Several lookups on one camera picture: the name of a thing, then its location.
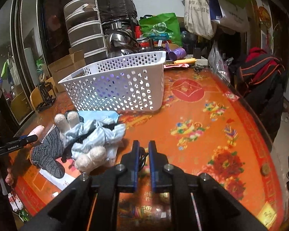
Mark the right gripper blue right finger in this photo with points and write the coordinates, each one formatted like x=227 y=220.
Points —
x=161 y=178

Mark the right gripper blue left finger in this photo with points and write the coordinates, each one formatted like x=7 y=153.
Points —
x=127 y=180

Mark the white plush toy blue clothes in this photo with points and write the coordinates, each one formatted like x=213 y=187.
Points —
x=90 y=144

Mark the pink white tissue pack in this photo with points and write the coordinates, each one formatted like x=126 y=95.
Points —
x=63 y=176

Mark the light blue wipes pack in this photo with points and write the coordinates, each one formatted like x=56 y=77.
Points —
x=103 y=116

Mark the wooden chair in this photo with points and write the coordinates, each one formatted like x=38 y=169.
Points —
x=35 y=97

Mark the brown cardboard box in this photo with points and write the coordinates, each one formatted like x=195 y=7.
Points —
x=65 y=66

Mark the white perforated plastic basket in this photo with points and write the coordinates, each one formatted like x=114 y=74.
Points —
x=130 y=83

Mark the yellow banana-shaped object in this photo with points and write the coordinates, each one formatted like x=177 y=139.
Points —
x=185 y=61

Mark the purple plastic cup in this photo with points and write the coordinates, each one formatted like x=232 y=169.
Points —
x=175 y=54

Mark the red black jacket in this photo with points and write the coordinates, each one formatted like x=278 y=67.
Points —
x=261 y=82

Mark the stainless steel kettle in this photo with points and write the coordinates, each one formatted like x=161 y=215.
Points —
x=120 y=42

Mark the grey stacked drawer unit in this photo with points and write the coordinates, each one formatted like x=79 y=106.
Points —
x=85 y=30

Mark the green shopping bag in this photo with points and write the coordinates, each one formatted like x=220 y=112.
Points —
x=164 y=26

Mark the beige canvas tote bag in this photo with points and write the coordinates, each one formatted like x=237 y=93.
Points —
x=197 y=18

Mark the black bag on shelf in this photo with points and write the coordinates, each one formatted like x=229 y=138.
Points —
x=114 y=10

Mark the navy white tote bag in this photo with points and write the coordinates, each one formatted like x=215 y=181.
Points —
x=226 y=14

